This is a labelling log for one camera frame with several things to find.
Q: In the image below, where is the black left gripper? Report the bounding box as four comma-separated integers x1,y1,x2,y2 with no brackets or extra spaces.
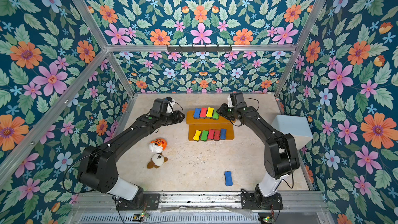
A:
158,109,187,126

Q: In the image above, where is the green eraser top shelf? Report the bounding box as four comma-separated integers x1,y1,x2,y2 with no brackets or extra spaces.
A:
212,112,219,120

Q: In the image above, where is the green eraser shelf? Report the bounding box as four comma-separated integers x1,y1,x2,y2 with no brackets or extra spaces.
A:
212,112,219,120
201,130,209,142

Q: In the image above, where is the yellow eraser top shelf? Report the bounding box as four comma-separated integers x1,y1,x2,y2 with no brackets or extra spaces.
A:
206,107,214,118

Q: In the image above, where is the yellow eraser shelf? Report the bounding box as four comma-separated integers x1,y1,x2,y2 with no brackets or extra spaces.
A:
193,130,202,141
206,107,214,118

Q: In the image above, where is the red eraser top shelf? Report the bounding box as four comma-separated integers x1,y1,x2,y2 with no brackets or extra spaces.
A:
200,107,208,118

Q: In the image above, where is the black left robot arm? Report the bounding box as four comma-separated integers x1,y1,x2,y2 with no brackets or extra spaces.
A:
78,97,185,205

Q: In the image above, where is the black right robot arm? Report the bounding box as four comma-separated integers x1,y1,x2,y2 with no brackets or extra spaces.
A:
217,92,300,201

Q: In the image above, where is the orange wooden two-tier shelf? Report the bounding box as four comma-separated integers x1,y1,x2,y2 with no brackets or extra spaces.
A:
186,111,235,141

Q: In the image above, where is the yellow eraser bottom shelf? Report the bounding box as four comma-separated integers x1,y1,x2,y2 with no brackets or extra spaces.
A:
193,130,202,141

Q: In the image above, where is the blue eraser bottom shelf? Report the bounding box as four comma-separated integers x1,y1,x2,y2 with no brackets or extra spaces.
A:
220,129,227,140

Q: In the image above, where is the green eraser bottom shelf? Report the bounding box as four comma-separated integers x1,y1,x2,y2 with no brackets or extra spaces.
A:
201,130,209,142

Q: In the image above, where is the red eraser bottom right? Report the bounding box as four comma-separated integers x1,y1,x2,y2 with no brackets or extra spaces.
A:
213,130,221,141

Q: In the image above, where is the red eraser bottom left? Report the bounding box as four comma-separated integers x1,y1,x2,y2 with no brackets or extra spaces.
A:
207,129,215,140

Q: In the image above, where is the orange tiger plush toy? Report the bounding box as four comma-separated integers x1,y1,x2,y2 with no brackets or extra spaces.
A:
149,138,167,153

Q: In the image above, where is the brown white dog plush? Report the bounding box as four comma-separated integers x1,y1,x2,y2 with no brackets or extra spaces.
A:
147,153,169,169

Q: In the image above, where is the light blue box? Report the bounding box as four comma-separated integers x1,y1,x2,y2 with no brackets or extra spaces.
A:
271,115,313,150

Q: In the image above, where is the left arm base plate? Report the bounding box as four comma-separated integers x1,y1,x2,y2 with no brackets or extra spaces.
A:
116,192,160,211

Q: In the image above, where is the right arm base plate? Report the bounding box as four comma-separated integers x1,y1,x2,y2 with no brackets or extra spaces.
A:
240,189,284,210

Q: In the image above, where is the metal front rail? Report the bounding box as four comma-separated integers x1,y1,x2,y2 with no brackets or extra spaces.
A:
66,191,335,224

